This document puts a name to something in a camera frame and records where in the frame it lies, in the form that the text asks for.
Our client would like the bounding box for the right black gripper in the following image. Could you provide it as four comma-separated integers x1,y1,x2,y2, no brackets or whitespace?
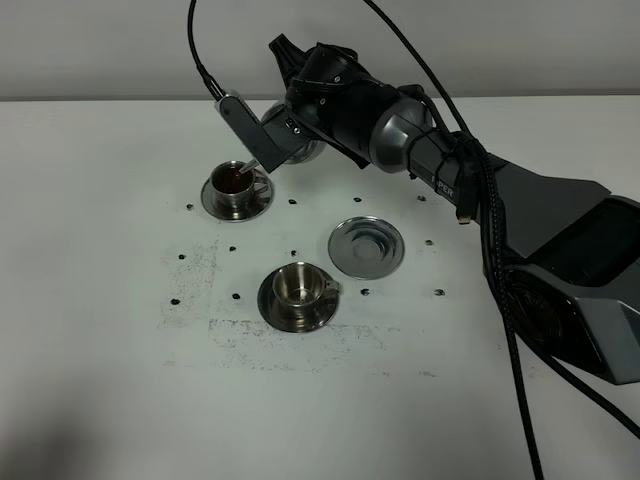
269,34,400,169

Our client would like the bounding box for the stainless steel teapot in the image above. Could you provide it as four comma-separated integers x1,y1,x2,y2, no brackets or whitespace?
229,101,324,173

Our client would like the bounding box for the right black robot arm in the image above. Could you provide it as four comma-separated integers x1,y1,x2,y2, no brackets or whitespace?
269,36,639,385

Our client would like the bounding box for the far stainless steel teacup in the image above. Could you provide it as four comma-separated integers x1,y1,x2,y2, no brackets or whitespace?
209,161,258,210

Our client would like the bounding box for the stainless steel teacup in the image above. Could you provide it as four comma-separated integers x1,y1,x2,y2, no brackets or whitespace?
209,161,258,210
272,261,341,316

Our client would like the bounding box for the far stainless steel saucer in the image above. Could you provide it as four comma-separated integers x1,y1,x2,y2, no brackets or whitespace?
201,170,274,222

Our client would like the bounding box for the stainless steel saucer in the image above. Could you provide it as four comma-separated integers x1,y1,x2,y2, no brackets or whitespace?
201,170,274,222
257,269,341,333

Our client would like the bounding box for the steel saucer under teapot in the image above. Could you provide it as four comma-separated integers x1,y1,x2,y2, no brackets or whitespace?
327,216,405,280

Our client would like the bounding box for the near stainless steel teacup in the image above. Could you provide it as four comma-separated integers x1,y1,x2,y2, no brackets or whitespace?
272,261,341,316

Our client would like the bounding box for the near stainless steel saucer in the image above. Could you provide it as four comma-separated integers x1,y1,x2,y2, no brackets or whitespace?
257,269,341,333

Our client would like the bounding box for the right black camera cable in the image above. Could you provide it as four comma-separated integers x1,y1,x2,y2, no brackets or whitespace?
188,0,640,480

